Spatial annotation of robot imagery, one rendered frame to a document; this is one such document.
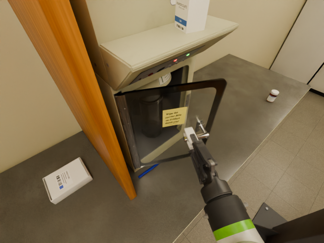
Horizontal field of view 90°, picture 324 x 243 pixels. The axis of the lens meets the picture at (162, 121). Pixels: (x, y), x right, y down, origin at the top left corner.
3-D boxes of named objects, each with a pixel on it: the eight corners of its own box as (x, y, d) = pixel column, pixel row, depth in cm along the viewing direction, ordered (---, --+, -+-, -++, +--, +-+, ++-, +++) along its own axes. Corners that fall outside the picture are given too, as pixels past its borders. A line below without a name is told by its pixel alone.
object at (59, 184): (47, 182, 71) (42, 178, 68) (82, 160, 78) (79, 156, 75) (55, 205, 64) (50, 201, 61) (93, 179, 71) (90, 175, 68)
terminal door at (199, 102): (136, 167, 70) (117, 92, 40) (201, 152, 75) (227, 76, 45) (136, 168, 69) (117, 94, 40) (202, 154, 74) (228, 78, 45)
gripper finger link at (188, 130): (190, 146, 51) (191, 144, 51) (183, 129, 56) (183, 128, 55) (199, 144, 52) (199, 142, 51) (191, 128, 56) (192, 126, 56)
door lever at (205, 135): (179, 132, 58) (180, 127, 56) (204, 127, 59) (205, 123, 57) (184, 144, 54) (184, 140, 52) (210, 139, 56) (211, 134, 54)
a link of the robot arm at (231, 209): (214, 229, 33) (206, 236, 40) (263, 213, 35) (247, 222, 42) (202, 198, 37) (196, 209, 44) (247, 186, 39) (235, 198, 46)
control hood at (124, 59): (109, 87, 39) (97, 44, 31) (197, 48, 53) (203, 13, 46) (137, 112, 33) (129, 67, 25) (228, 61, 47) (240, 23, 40)
